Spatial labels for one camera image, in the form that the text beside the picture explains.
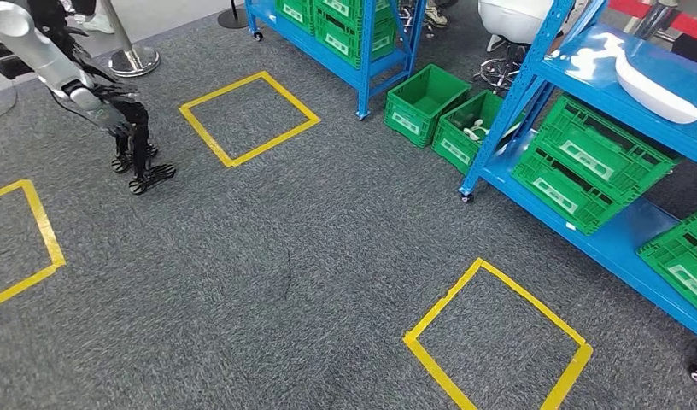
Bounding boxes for blue metal shelf rack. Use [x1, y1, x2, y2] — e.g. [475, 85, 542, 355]
[459, 0, 697, 386]
[244, 0, 429, 121]

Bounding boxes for white plastic car part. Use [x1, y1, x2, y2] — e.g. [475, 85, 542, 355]
[614, 50, 697, 126]

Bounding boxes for yellow floor tape square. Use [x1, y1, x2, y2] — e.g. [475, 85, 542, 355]
[403, 257, 594, 410]
[0, 179, 67, 313]
[179, 70, 322, 169]

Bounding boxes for green crate with parts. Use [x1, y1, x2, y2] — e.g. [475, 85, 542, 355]
[431, 89, 526, 177]

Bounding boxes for empty green plastic crate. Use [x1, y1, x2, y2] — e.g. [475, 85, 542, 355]
[384, 63, 473, 149]

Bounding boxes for small white plastic parts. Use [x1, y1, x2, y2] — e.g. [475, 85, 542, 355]
[462, 119, 491, 143]

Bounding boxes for chrome stool base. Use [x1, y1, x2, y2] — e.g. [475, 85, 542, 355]
[473, 42, 529, 97]
[398, 0, 429, 38]

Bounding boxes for person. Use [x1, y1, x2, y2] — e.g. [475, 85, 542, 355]
[425, 0, 457, 29]
[671, 32, 697, 69]
[69, 0, 116, 35]
[477, 0, 589, 53]

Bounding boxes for white humanoid robot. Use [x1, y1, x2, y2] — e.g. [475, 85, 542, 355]
[0, 0, 177, 196]

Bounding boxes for red barrier belt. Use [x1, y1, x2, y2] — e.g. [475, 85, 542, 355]
[608, 0, 697, 45]

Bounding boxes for black barrier post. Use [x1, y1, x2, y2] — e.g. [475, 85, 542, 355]
[217, 0, 249, 30]

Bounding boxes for chrome barrier post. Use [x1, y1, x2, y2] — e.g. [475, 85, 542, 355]
[633, 0, 679, 42]
[99, 0, 161, 79]

